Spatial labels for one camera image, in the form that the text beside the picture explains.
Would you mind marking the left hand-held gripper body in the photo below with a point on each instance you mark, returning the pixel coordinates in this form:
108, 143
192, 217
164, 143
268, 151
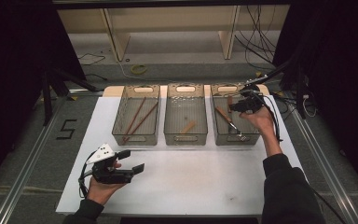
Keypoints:
112, 175

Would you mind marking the black stand pole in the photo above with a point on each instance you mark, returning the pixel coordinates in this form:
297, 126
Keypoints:
276, 70

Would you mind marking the light wooden board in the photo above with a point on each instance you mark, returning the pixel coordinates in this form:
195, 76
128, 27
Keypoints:
113, 91

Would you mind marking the person's right hand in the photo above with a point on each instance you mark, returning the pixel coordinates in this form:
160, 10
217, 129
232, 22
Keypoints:
262, 119

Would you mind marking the black tripod stand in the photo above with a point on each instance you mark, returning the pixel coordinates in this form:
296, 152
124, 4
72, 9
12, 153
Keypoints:
47, 96

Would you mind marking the yellow tape roll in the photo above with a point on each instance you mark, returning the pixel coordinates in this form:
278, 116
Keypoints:
132, 69

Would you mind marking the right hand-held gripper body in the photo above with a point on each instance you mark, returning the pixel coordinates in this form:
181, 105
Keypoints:
251, 101

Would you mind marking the brown wooden chopstick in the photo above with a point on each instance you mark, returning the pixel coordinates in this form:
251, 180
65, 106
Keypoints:
135, 117
141, 122

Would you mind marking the metal floor rail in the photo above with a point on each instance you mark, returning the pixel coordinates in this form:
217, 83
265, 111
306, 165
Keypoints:
28, 165
326, 165

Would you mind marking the smoky clear plastic bin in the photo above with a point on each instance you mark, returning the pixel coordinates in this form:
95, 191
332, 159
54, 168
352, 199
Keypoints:
183, 109
136, 133
248, 132

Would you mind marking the light wooden shelf unit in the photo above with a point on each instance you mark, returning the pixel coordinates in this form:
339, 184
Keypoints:
115, 34

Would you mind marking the person's left hand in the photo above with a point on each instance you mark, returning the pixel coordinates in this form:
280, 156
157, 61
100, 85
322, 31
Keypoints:
101, 191

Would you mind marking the brown stick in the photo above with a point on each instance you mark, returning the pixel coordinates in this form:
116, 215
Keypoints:
223, 114

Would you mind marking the black curtain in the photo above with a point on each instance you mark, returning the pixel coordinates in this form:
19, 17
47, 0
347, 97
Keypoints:
12, 62
338, 62

